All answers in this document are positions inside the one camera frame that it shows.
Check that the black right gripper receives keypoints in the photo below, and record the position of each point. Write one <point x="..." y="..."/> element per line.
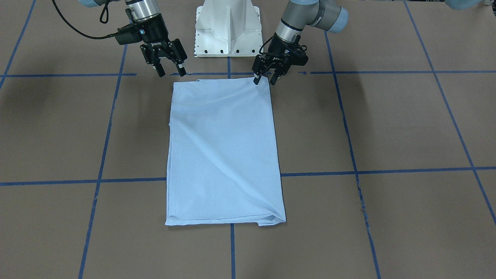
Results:
<point x="157" y="31"/>

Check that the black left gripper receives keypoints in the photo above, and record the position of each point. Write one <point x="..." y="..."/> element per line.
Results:
<point x="277" y="47"/>

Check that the white pedestal column with base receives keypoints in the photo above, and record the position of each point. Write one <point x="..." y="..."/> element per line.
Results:
<point x="227" y="28"/>

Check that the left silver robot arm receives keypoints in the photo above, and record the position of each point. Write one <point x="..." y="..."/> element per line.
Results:
<point x="325" y="15"/>

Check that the light blue t-shirt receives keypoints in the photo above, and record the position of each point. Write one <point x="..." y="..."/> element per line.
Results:
<point x="223" y="165"/>

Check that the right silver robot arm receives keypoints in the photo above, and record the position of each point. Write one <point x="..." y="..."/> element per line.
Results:
<point x="136" y="10"/>

